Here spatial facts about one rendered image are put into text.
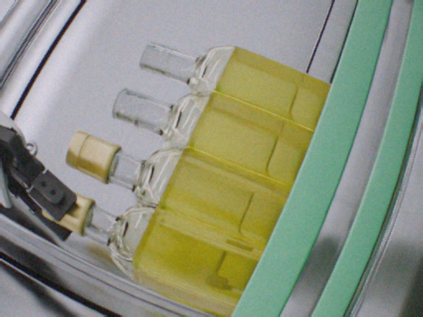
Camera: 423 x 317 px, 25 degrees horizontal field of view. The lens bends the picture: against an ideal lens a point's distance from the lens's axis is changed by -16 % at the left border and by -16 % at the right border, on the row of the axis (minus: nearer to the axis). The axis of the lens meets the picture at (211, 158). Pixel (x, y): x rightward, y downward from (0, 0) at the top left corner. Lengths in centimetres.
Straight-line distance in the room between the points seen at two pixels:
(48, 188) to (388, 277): 32
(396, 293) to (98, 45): 55
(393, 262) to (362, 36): 22
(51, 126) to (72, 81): 6
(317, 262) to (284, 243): 3
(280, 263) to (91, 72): 45
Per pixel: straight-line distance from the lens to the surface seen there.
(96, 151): 89
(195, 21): 115
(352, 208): 75
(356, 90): 80
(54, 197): 86
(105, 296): 101
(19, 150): 85
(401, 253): 72
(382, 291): 70
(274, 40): 114
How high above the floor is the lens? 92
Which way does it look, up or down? 8 degrees up
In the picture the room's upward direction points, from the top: 69 degrees counter-clockwise
